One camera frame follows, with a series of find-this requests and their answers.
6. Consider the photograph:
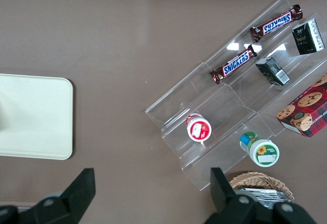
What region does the light wicker basket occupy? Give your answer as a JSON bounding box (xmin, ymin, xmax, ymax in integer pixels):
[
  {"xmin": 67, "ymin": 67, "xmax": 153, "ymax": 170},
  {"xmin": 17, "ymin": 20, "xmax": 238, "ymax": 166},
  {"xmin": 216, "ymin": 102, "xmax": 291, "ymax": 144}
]
[{"xmin": 228, "ymin": 171, "xmax": 295, "ymax": 210}]

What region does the small black carton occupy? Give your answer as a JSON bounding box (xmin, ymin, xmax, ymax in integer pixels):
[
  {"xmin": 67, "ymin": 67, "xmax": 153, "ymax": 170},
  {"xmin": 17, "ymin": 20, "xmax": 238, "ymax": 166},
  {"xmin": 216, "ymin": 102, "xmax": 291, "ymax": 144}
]
[
  {"xmin": 291, "ymin": 18, "xmax": 325, "ymax": 56},
  {"xmin": 255, "ymin": 56, "xmax": 292, "ymax": 87}
]

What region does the green yogurt cup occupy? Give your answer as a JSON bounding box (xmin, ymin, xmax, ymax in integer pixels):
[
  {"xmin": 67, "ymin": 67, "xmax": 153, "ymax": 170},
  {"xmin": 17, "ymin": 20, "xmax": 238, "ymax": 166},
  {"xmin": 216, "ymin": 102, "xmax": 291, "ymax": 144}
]
[{"xmin": 239, "ymin": 131, "xmax": 280, "ymax": 168}]

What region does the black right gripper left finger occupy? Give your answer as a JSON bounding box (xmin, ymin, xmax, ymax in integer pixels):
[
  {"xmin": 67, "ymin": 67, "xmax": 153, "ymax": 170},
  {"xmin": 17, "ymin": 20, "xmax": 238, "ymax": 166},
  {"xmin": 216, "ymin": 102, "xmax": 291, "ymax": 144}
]
[{"xmin": 0, "ymin": 167, "xmax": 97, "ymax": 224}]

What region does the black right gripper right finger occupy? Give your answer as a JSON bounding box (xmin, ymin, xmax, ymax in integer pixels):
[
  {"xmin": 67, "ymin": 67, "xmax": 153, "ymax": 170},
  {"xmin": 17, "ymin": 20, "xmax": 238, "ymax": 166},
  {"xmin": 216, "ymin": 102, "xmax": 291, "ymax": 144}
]
[{"xmin": 203, "ymin": 167, "xmax": 318, "ymax": 224}]

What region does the clear acrylic stepped stand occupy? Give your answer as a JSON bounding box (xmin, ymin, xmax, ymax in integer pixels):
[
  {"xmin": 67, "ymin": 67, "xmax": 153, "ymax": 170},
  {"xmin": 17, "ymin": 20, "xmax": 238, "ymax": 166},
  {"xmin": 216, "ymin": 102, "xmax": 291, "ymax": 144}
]
[{"xmin": 145, "ymin": 0, "xmax": 327, "ymax": 192}]

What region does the beige plastic tray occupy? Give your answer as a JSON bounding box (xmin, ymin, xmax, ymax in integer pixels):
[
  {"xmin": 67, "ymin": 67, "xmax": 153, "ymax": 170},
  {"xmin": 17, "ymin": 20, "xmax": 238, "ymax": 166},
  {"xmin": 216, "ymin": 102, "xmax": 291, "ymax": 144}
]
[{"xmin": 0, "ymin": 73, "xmax": 74, "ymax": 161}]

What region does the aluminium foil container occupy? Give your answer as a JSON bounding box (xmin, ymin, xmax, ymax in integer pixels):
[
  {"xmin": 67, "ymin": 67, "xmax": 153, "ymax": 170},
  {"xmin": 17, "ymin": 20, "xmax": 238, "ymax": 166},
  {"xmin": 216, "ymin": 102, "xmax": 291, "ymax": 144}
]
[{"xmin": 237, "ymin": 187, "xmax": 291, "ymax": 210}]

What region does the red yogurt cup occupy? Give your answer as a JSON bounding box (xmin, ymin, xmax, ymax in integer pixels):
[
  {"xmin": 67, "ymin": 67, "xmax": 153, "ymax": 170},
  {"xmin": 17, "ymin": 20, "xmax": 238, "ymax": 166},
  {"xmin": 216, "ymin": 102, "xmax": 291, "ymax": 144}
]
[{"xmin": 185, "ymin": 112, "xmax": 213, "ymax": 143}]

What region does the red cookie box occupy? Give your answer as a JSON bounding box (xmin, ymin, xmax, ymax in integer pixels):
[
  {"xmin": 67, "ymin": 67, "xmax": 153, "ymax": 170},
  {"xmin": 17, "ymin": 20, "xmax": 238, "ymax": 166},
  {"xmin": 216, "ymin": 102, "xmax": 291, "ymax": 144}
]
[{"xmin": 276, "ymin": 73, "xmax": 327, "ymax": 139}]

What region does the Snickers chocolate bar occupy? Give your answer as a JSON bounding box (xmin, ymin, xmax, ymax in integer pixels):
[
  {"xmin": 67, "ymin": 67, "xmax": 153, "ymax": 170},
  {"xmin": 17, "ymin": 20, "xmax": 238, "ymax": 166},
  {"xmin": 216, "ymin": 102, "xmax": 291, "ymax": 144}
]
[
  {"xmin": 209, "ymin": 44, "xmax": 263, "ymax": 85},
  {"xmin": 249, "ymin": 4, "xmax": 303, "ymax": 42}
]

